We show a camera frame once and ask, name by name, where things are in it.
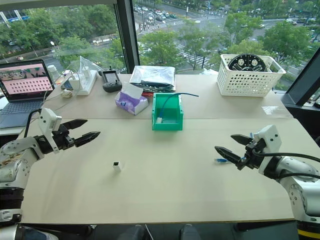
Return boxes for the white perforated plastic basket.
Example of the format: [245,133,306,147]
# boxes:
[216,53,287,97]

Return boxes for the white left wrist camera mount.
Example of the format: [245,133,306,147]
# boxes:
[39,107,63,154]

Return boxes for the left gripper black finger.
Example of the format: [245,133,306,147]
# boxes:
[60,119,89,131]
[73,130,102,148]

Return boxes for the white paper cup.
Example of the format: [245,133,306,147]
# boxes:
[47,64,62,80]

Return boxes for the thin white cable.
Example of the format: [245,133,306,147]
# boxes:
[42,71,83,111]

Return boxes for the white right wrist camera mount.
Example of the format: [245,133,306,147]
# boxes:
[252,124,283,176]

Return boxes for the open laptop computer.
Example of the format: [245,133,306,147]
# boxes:
[0,59,55,130]

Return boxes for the green plastic storage bin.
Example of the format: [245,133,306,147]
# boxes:
[151,92,185,132]

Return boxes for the blue cable with white connector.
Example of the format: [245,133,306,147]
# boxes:
[156,92,200,124]

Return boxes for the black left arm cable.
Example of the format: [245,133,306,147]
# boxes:
[23,108,43,138]

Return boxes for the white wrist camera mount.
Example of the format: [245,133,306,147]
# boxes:
[252,124,283,176]
[39,107,63,154]

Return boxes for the black round circuit board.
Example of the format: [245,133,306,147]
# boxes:
[227,53,266,73]

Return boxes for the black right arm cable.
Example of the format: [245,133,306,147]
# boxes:
[253,148,320,181]

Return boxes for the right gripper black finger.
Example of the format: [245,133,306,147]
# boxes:
[214,146,247,167]
[230,134,253,147]

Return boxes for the black slanted window frame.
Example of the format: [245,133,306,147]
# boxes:
[284,48,320,108]

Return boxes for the purple tissue pack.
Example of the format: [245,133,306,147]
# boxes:
[114,81,149,116]

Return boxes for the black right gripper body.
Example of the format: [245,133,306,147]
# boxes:
[237,138,267,171]

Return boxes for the clear plastic bag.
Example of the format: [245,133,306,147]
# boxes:
[53,55,102,76]

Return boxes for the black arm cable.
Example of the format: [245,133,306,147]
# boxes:
[253,148,320,181]
[23,108,43,138]

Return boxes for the black window pillar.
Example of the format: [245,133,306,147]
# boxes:
[113,0,141,75]

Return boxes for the white power strip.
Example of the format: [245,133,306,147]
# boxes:
[74,69,98,96]

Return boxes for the silver foil bag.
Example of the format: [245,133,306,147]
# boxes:
[129,65,177,92]

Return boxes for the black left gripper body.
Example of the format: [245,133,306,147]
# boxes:
[51,124,76,151]

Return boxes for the black handheld remote controller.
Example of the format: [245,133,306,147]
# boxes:
[101,65,123,93]

